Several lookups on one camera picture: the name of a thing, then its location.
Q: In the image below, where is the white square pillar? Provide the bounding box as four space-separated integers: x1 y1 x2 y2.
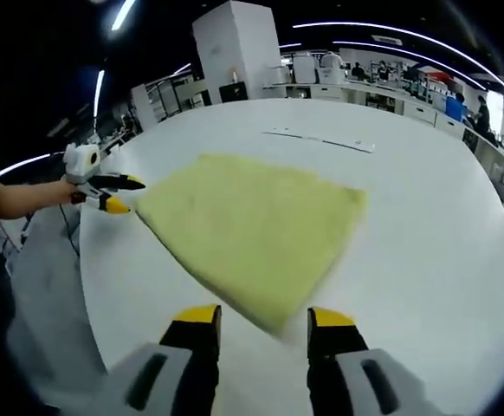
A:
191 0 281 105

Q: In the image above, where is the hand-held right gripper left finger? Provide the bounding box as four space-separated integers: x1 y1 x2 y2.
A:
107 304 223 416

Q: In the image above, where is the white table cover strip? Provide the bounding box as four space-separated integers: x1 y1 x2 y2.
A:
262 127 377 153

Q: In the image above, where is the person's left hand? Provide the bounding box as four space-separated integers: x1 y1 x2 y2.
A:
56 181 85 205

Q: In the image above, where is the long curved ceiling light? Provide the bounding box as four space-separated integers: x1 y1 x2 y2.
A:
292 22 504 101

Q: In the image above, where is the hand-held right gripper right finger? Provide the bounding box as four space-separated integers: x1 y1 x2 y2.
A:
307 306 429 416

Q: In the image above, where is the white tall cabinet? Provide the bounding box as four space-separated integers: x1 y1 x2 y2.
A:
130 84 156 132

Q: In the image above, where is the multicolour long-sleeve garment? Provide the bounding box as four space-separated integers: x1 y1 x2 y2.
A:
134 152 370 337

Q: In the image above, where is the black box cabinet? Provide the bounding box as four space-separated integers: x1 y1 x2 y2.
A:
219 81 249 104

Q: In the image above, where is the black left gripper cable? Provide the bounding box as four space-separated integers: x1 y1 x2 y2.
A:
58 203 82 257

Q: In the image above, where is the white tall appliance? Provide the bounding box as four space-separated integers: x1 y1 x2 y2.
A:
293 55 320 85

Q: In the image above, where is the bright ceiling light strip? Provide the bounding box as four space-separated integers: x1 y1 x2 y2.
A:
110 0 137 32

